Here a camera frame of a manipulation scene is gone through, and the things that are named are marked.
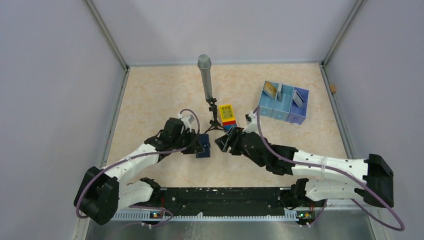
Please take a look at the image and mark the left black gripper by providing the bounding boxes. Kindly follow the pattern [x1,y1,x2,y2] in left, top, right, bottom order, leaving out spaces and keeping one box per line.
[171,128,205,154]

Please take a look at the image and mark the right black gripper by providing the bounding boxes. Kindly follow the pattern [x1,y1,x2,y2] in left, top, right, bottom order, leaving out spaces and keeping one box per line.
[215,125,266,167]

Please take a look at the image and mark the dark blue card holder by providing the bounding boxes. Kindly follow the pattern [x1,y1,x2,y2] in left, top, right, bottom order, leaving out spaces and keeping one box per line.
[195,133,211,159]

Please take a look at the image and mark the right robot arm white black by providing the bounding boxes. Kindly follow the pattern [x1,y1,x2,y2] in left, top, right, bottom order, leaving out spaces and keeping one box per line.
[214,127,394,208]

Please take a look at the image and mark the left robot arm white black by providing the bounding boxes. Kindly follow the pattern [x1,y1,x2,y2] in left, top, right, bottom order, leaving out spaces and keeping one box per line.
[73,114,197,225]

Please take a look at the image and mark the gold credit card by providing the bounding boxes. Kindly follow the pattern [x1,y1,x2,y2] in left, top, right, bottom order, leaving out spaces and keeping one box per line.
[263,81,278,98]

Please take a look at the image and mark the black credit card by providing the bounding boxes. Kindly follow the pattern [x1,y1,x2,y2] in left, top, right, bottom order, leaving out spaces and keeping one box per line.
[276,83,283,102]

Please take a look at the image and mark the silver credit card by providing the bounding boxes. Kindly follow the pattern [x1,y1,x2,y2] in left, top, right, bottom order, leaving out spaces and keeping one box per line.
[292,89,304,109]

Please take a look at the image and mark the black tripod stand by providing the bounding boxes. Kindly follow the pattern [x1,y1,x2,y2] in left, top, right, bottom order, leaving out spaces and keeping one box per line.
[204,98,225,134]

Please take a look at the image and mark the yellow red blue toy block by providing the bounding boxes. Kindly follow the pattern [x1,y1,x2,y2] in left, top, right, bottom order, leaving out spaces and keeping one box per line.
[218,104,237,131]

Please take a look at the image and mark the light blue drawer left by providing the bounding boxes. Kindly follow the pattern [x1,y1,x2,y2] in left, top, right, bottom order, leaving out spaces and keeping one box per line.
[258,81,279,117]

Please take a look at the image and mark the light blue drawer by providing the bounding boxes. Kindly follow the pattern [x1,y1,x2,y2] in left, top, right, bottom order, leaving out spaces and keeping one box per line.
[258,81,279,117]
[271,84,295,122]

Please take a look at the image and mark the light blue drawer middle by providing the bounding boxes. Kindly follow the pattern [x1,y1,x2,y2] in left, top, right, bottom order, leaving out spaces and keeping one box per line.
[271,84,295,122]

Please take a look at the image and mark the grey microphone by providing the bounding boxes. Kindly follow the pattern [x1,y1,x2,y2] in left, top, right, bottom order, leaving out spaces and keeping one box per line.
[197,54,213,101]

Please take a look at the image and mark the purple drawer right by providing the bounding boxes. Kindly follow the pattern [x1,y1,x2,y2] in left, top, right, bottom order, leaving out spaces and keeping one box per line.
[286,87,309,125]

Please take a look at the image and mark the small wooden knob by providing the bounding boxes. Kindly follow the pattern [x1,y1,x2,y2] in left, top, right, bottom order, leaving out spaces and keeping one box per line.
[329,83,337,94]

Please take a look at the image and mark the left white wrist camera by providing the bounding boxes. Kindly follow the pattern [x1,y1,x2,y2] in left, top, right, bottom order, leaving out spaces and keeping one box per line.
[177,113,195,130]

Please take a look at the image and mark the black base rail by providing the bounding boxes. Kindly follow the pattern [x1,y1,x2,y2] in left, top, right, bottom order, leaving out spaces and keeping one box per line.
[129,187,327,218]

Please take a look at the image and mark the white cable duct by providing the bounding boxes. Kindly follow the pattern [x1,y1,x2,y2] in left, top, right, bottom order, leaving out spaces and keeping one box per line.
[110,210,299,222]

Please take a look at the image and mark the aluminium frame front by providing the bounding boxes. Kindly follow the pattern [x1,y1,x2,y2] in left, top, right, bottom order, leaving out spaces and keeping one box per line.
[72,200,388,240]

